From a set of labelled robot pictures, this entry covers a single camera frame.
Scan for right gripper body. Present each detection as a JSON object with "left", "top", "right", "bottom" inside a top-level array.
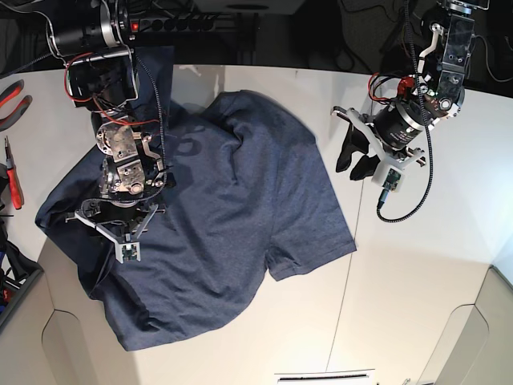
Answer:
[{"left": 64, "top": 199, "right": 167, "bottom": 245}]

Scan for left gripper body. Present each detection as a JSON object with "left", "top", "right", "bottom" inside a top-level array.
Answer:
[{"left": 332, "top": 103, "right": 426, "bottom": 171}]

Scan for blue t-shirt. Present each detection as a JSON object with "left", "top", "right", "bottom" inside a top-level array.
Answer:
[{"left": 35, "top": 47, "right": 356, "bottom": 351}]

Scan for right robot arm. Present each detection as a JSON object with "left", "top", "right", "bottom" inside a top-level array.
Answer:
[{"left": 5, "top": 1, "right": 356, "bottom": 259}]

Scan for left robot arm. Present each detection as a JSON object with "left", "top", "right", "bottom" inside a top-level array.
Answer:
[{"left": 332, "top": 1, "right": 490, "bottom": 184}]

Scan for grey storage bin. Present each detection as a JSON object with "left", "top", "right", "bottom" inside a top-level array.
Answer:
[{"left": 1, "top": 231, "right": 43, "bottom": 331}]

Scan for red grey pliers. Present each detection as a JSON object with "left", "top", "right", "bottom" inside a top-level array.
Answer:
[{"left": 1, "top": 79, "right": 33, "bottom": 132}]

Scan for black power strip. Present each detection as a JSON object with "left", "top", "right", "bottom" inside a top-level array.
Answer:
[{"left": 130, "top": 14, "right": 243, "bottom": 34}]

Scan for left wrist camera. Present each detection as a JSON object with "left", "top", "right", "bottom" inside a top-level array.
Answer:
[{"left": 371, "top": 160, "right": 406, "bottom": 193}]

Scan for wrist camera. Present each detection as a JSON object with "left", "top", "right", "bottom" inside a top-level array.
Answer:
[
  {"left": 115, "top": 242, "right": 141, "bottom": 264},
  {"left": 371, "top": 160, "right": 406, "bottom": 193}
]

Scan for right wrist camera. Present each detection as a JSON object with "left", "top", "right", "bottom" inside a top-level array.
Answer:
[{"left": 115, "top": 242, "right": 141, "bottom": 264}]

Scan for black braided right cable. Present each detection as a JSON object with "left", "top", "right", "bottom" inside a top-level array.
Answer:
[{"left": 376, "top": 0, "right": 436, "bottom": 224}]

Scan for black braided cable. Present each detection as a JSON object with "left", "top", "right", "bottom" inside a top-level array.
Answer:
[
  {"left": 79, "top": 55, "right": 172, "bottom": 225},
  {"left": 376, "top": 0, "right": 436, "bottom": 224}
]

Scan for red handled cutters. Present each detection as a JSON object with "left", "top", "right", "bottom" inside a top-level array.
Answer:
[{"left": 4, "top": 136, "right": 24, "bottom": 210}]

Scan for black braided left cable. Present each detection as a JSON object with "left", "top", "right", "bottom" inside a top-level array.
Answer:
[{"left": 79, "top": 55, "right": 172, "bottom": 225}]

